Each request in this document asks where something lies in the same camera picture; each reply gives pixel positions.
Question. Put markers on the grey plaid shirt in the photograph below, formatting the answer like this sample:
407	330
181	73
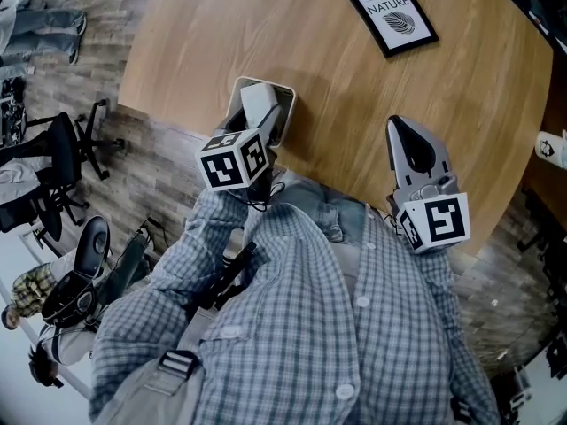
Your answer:
288	326

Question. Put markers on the black picture frame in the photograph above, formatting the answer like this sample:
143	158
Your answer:
398	16

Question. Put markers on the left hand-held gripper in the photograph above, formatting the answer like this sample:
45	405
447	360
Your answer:
221	166

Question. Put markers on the white rectangular box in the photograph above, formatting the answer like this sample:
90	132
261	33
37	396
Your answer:
259	102

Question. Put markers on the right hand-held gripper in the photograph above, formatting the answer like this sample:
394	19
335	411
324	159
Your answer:
443	219

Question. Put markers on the black office chair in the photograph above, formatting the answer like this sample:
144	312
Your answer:
44	219
66	140

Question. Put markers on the blue jeans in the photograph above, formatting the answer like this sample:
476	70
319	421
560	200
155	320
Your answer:
310	206

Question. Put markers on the person's right forearm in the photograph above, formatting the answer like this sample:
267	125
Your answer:
436	281

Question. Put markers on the dark brown table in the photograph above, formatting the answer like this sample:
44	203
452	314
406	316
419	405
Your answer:
553	104

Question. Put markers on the white cartoon print bottle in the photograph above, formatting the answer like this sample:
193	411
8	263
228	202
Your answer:
547	149

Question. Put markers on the black backpack device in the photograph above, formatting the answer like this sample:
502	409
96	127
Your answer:
77	281

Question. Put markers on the white garment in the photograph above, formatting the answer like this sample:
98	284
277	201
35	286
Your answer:
15	180

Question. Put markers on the person's left forearm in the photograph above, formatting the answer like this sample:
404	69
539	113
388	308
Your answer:
190	237

